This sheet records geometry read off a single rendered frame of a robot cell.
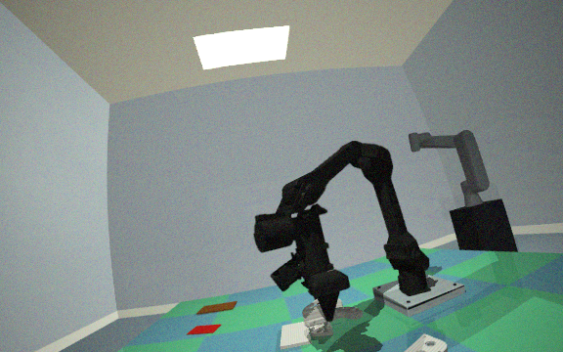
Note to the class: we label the brown rectangular block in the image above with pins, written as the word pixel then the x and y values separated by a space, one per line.
pixel 217 307

